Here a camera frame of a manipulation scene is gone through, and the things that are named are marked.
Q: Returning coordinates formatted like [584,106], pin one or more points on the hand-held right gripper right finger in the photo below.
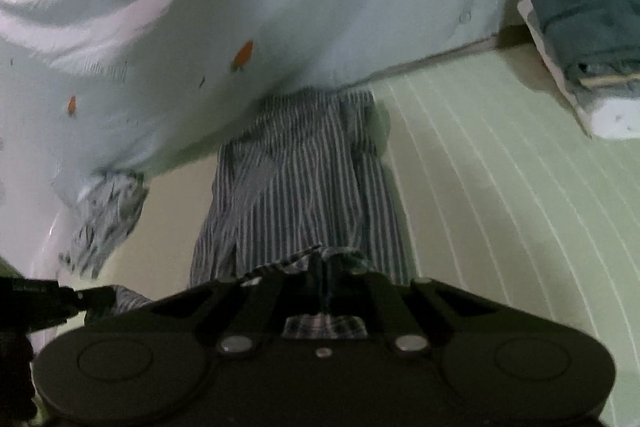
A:
[381,302]

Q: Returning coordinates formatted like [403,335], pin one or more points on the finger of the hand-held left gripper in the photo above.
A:
[96,297]

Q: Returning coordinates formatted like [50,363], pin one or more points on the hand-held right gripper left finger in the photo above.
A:
[280,298]

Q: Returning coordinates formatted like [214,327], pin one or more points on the grey striped shirt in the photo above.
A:
[300,177]

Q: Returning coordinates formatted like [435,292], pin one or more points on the folded dark teal clothes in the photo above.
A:
[590,2]

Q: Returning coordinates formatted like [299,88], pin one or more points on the grey leaf-print cloth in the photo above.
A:
[105,217]

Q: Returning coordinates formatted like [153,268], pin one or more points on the green striped mat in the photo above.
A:
[500,217]

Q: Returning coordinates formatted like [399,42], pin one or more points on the light blue carrot-print blanket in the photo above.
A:
[280,7]

